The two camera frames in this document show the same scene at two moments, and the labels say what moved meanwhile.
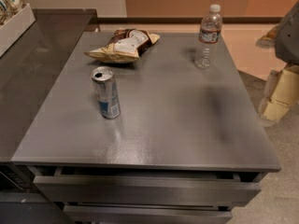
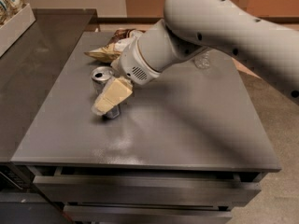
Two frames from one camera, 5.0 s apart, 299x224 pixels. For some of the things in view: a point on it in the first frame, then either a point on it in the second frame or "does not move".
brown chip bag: (125, 47) does not move
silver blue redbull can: (107, 95) does not move
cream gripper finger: (282, 91) → (131, 63)
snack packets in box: (11, 2) does not move
